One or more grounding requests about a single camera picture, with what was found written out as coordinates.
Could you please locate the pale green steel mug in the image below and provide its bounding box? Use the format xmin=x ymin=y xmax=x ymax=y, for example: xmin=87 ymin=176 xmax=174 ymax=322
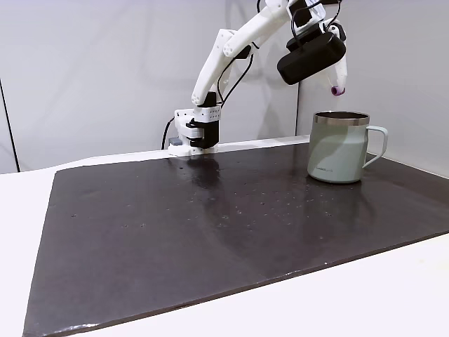
xmin=307 ymin=110 xmax=389 ymax=185

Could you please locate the black base cable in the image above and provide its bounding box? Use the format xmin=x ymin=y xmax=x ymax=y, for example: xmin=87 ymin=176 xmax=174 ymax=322
xmin=161 ymin=117 xmax=176 ymax=151

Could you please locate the black oval camera box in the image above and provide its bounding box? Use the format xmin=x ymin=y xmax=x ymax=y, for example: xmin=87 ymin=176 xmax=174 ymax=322
xmin=276 ymin=32 xmax=348 ymax=86

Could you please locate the black table mat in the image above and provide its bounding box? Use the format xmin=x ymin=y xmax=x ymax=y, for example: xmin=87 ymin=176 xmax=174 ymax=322
xmin=22 ymin=141 xmax=449 ymax=337

